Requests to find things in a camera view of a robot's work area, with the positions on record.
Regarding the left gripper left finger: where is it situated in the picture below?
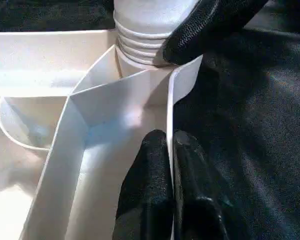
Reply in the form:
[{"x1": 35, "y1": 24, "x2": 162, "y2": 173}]
[{"x1": 112, "y1": 129, "x2": 176, "y2": 240}]

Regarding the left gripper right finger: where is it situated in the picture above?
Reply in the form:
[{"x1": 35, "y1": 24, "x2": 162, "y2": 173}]
[{"x1": 172, "y1": 129, "x2": 231, "y2": 240}]

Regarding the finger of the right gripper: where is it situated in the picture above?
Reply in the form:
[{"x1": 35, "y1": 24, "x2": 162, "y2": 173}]
[{"x1": 161, "y1": 0, "x2": 271, "y2": 67}]

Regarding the white plastic table leg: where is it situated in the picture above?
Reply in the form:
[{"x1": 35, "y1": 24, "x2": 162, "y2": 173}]
[{"x1": 113, "y1": 0, "x2": 200, "y2": 69}]

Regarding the white plastic table top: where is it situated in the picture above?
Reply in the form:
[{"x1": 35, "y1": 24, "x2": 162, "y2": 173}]
[{"x1": 0, "y1": 28, "x2": 205, "y2": 240}]

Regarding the black table mat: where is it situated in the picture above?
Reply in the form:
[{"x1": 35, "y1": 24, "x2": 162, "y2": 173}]
[{"x1": 0, "y1": 0, "x2": 300, "y2": 240}]

